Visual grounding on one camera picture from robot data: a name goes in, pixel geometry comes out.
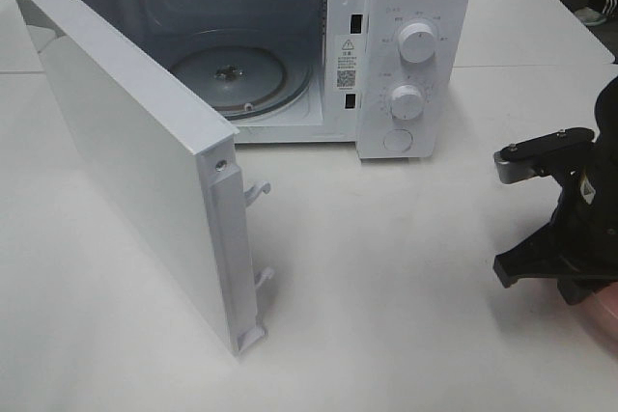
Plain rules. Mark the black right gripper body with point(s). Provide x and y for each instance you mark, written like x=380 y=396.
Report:
x=588 y=202

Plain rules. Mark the glass microwave turntable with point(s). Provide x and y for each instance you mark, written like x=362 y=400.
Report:
x=232 y=79

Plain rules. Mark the white microwave door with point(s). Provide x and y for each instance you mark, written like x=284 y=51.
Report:
x=163 y=156

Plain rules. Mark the white lower timer knob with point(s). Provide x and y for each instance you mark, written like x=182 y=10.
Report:
x=407 y=102

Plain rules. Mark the white microwave oven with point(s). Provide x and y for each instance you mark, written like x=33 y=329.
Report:
x=301 y=34

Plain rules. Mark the pink round plate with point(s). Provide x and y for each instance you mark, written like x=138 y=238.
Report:
x=601 y=309

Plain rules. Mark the round white door release button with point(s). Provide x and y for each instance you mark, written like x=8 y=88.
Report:
x=398 y=140

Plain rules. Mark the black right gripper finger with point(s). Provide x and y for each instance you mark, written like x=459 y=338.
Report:
x=552 y=253
x=560 y=154

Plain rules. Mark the white upper microwave knob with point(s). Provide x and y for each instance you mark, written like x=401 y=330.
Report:
x=417 y=41

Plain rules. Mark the white warning label sticker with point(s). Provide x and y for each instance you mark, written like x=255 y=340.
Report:
x=348 y=51

